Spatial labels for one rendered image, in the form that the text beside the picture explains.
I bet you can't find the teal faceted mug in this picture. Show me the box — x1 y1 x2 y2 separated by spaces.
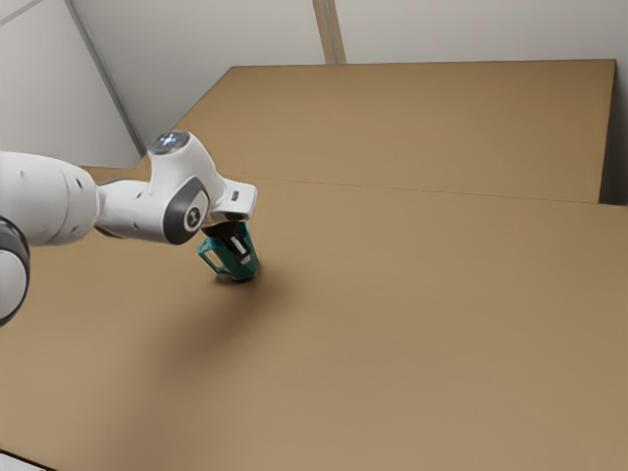
196 221 261 283

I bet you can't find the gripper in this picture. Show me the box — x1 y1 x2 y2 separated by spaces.
200 221 254 264

